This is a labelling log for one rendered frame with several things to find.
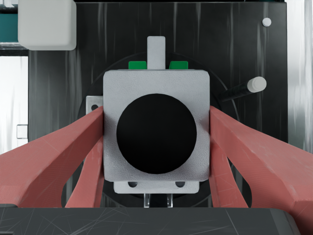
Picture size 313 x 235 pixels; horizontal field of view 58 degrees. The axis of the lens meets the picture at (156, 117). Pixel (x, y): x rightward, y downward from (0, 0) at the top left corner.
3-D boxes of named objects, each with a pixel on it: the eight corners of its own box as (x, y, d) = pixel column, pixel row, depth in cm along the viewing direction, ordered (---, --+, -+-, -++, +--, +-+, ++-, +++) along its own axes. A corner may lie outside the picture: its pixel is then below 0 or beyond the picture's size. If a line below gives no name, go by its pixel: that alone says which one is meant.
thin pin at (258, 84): (227, 101, 24) (267, 90, 15) (218, 101, 24) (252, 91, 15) (227, 92, 24) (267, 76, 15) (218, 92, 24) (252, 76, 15)
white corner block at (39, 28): (82, 55, 28) (69, 44, 24) (36, 55, 28) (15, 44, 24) (82, 8, 28) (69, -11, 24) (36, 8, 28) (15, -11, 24)
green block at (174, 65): (181, 87, 24) (188, 78, 19) (167, 87, 24) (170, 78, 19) (181, 73, 24) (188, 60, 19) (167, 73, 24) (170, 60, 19)
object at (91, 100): (107, 120, 24) (104, 120, 22) (89, 120, 24) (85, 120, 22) (107, 97, 24) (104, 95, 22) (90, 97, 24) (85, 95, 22)
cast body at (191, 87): (192, 182, 17) (217, 221, 10) (120, 182, 17) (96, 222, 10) (191, 45, 17) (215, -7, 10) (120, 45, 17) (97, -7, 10)
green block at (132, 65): (148, 87, 24) (146, 78, 19) (134, 87, 24) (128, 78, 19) (148, 73, 24) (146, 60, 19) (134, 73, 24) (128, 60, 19)
